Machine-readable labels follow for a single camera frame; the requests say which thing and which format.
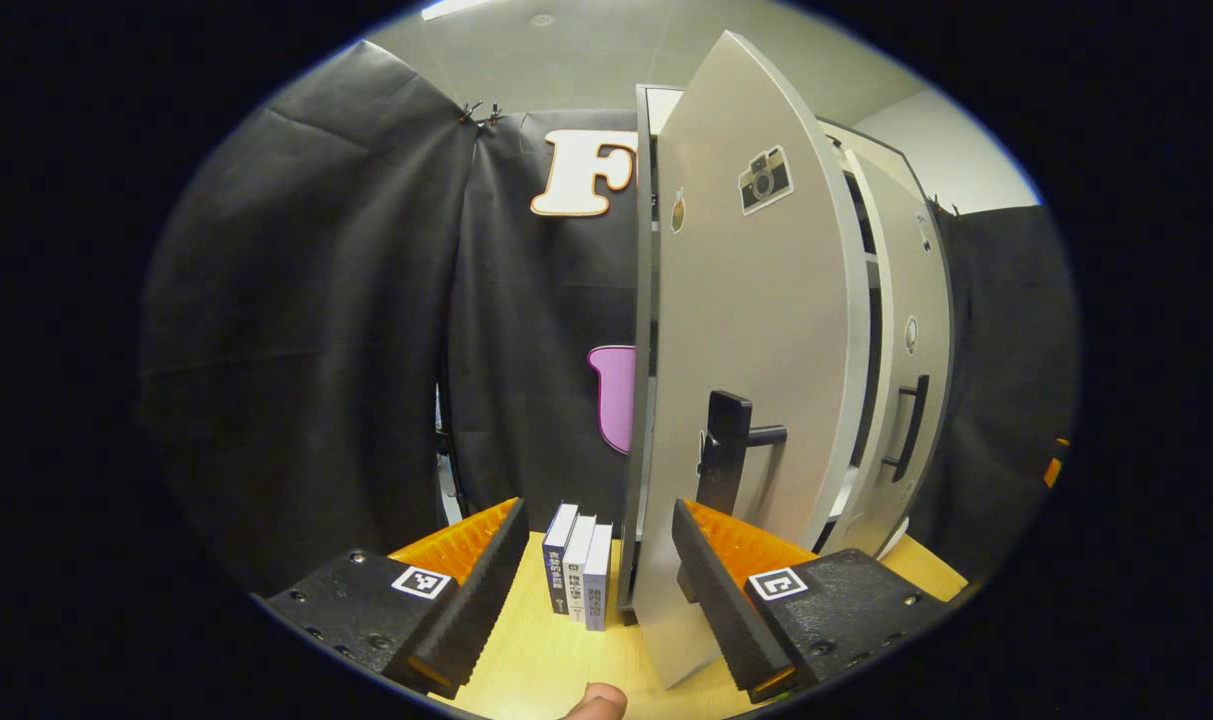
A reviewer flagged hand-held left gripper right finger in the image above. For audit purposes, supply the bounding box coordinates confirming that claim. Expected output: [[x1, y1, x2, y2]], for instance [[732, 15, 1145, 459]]
[[671, 498, 952, 703]]

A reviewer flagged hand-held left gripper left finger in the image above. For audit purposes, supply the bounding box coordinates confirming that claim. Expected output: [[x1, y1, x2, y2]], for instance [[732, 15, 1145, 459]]
[[264, 496, 531, 701]]

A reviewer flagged white cabinet door headphones sticker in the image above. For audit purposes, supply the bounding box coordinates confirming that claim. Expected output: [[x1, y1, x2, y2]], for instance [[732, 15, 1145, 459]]
[[821, 120, 957, 556]]

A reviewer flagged white cabinet door camera sticker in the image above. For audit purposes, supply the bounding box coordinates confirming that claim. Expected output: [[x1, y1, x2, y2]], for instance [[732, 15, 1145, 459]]
[[631, 30, 872, 691]]

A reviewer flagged white and grey cabinet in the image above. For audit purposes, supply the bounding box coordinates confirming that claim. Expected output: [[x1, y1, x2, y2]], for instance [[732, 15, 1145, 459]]
[[616, 85, 957, 626]]

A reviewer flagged dark blue book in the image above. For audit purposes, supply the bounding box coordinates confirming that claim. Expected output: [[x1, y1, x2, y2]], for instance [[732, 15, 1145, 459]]
[[543, 503, 579, 614]]

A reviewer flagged grey book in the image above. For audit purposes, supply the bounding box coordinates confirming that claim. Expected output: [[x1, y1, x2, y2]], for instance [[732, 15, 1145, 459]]
[[583, 522, 614, 632]]

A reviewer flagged ceiling light panel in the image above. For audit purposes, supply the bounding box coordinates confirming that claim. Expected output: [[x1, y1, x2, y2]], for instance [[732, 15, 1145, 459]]
[[421, 0, 502, 23]]

